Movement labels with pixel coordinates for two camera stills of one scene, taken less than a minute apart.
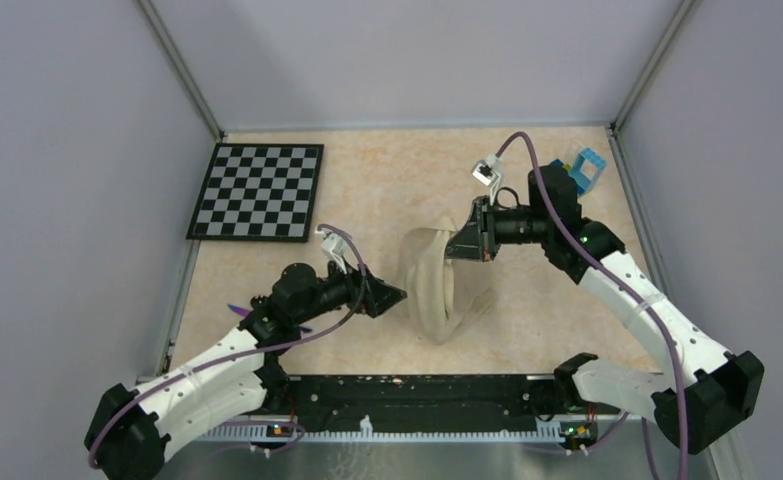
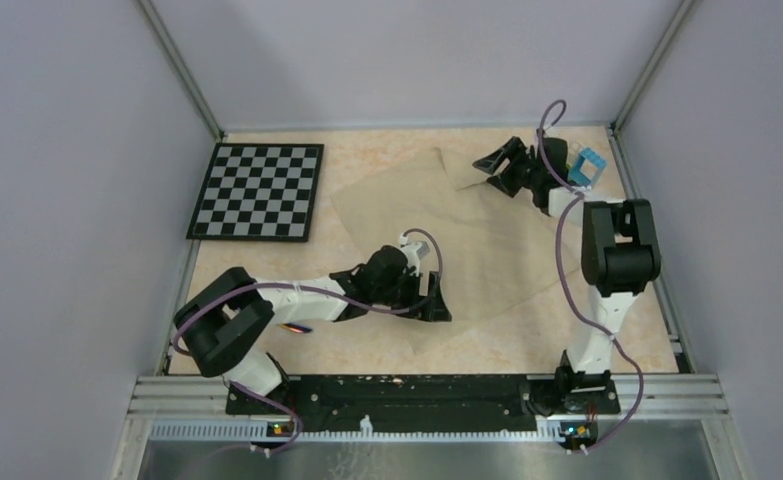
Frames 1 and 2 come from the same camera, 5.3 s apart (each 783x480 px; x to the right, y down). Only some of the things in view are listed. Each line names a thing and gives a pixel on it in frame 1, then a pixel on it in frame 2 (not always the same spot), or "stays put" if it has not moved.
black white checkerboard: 258,192 stays put
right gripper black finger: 468,241 -> 513,148
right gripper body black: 512,226 -> 534,174
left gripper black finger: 377,289 -> 436,308
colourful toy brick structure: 585,185 stays put
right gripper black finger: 467,243 -> 511,179
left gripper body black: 340,290 -> 404,293
